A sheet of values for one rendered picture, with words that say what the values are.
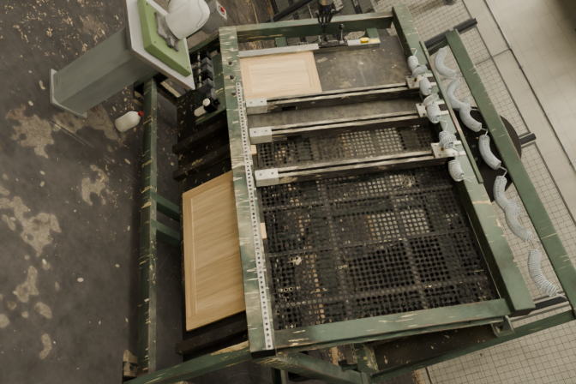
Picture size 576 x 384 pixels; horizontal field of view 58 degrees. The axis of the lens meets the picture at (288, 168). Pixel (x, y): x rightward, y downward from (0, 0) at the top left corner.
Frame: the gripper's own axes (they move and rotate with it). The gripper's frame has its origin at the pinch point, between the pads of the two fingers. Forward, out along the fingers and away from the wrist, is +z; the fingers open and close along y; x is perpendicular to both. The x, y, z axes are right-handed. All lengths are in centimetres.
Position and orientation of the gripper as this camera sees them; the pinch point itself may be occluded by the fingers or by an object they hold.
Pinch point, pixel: (323, 27)
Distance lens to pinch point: 350.9
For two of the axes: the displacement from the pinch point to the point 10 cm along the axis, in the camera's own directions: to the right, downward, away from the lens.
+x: 1.4, 8.1, -5.7
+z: 0.0, 5.7, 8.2
